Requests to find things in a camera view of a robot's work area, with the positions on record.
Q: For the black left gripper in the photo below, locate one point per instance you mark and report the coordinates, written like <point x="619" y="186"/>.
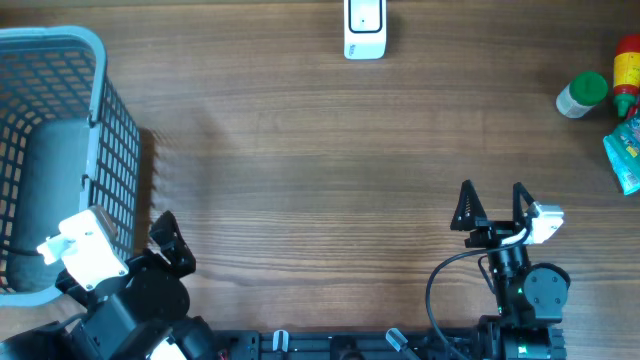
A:
<point x="168" y="235"/>

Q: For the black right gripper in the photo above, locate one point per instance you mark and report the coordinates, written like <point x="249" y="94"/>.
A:
<point x="490" y="230"/>

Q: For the green 3M gloves packet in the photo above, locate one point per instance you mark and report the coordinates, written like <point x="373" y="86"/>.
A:
<point x="622" y="149"/>

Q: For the green lid jar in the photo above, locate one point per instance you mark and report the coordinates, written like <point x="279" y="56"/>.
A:
<point x="582" y="94"/>

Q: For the red yellow sauce bottle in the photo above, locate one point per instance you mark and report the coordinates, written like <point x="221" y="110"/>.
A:
<point x="626" y="74"/>

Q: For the small red sachet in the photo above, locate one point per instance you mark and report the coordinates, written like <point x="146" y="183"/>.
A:
<point x="633" y="111"/>

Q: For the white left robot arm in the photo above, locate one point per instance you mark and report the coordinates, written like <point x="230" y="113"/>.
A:
<point x="129" y="316"/>

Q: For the white barcode scanner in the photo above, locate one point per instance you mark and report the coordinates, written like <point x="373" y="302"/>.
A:
<point x="365" y="29"/>

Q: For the grey plastic shopping basket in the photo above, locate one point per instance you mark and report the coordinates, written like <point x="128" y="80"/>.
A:
<point x="68" y="142"/>

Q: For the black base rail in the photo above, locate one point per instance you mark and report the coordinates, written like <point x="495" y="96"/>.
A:
<point x="464" y="343"/>

